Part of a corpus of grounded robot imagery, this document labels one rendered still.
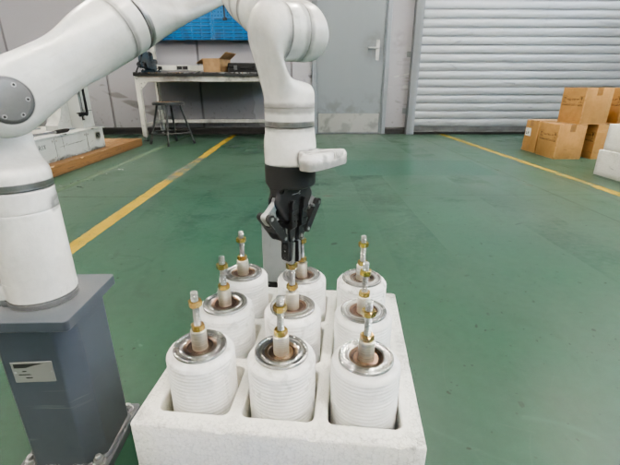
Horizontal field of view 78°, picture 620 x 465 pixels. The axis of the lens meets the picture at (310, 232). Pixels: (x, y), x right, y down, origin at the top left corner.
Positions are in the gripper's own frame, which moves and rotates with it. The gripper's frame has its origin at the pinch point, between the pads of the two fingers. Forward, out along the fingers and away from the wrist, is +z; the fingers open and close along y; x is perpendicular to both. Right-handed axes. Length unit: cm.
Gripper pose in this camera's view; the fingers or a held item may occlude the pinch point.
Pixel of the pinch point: (292, 250)
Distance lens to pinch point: 61.7
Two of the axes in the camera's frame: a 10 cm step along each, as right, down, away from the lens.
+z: 0.0, 9.3, 3.6
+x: 8.0, 2.2, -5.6
